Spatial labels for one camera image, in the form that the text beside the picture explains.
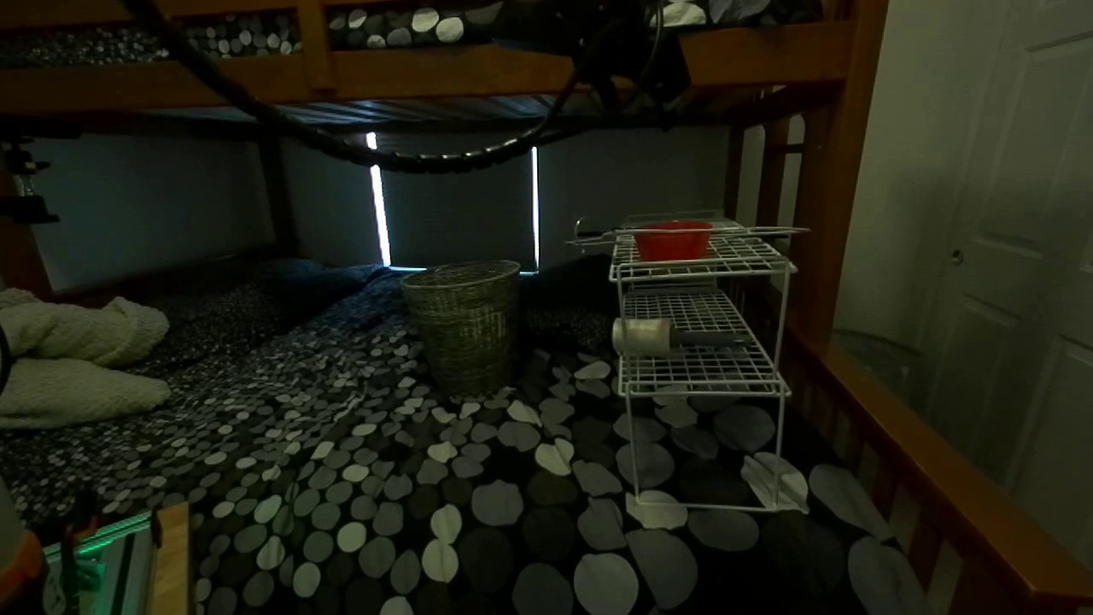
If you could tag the blue blanket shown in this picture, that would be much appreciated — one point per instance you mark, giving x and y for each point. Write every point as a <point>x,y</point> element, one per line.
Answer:
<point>342,296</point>

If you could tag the white panel door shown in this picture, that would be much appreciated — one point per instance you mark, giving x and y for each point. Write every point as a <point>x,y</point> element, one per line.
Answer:
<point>1026,225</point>

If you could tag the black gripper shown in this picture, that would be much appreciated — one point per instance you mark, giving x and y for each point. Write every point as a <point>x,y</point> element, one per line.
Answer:
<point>651,62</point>

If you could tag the white cup on shelf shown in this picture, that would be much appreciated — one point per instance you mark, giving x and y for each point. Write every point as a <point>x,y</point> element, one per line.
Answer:
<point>639,337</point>

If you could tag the green lit device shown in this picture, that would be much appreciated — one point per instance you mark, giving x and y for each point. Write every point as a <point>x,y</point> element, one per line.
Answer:
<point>97,565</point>

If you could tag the wooden bunk bed frame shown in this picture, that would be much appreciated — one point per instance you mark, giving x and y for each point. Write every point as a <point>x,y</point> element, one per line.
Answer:
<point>454,69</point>

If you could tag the translucent mesh hamper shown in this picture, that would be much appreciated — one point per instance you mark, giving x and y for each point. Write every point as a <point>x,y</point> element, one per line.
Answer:
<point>884,364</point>

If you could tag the white crumpled pillow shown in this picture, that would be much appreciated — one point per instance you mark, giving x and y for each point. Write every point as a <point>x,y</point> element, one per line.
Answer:
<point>79,329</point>

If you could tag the woven wicker basket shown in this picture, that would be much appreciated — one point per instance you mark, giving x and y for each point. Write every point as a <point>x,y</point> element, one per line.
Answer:
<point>465,324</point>

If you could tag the small wooden board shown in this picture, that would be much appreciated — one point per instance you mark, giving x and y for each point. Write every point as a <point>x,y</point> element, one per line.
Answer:
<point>172,565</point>

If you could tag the dotted mattress cover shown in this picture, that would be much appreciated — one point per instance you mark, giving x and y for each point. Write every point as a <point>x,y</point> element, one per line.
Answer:
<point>425,20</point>

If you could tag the grey window blinds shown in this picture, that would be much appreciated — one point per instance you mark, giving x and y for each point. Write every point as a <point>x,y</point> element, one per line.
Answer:
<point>454,215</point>

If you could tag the black dotted bedspread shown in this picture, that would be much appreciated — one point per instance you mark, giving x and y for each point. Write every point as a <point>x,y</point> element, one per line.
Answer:
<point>342,512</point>

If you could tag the white flat pillow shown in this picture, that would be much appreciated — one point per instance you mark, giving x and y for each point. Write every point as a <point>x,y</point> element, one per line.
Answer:
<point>71,389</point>

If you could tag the red bowl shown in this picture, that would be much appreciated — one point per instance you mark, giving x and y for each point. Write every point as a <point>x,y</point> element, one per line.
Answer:
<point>670,240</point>

